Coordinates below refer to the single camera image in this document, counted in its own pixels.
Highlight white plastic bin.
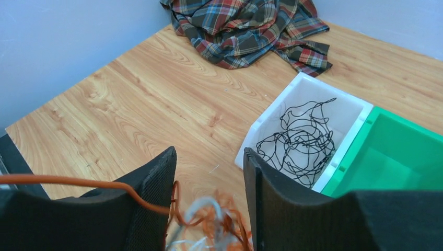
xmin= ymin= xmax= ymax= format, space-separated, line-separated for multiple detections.
xmin=235 ymin=73 xmax=373 ymax=192

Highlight green plastic bin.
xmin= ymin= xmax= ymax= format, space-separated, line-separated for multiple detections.
xmin=321 ymin=107 xmax=442 ymax=198

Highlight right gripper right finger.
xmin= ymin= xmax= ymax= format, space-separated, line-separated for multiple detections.
xmin=243 ymin=147 xmax=442 ymax=250

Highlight plaid cloth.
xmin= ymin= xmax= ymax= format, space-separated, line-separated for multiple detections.
xmin=161 ymin=0 xmax=332 ymax=77

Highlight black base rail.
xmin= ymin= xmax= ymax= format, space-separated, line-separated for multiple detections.
xmin=1 ymin=134 xmax=49 ymax=199

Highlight orange cable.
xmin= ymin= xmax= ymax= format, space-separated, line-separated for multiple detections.
xmin=0 ymin=174 xmax=181 ymax=222

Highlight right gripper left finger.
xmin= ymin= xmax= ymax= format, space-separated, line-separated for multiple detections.
xmin=1 ymin=147 xmax=177 ymax=250

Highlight orange white black cables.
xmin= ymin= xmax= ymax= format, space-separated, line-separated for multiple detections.
xmin=165 ymin=180 xmax=253 ymax=251

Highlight black cable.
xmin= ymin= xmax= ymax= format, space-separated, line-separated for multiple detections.
xmin=255 ymin=97 xmax=338 ymax=188

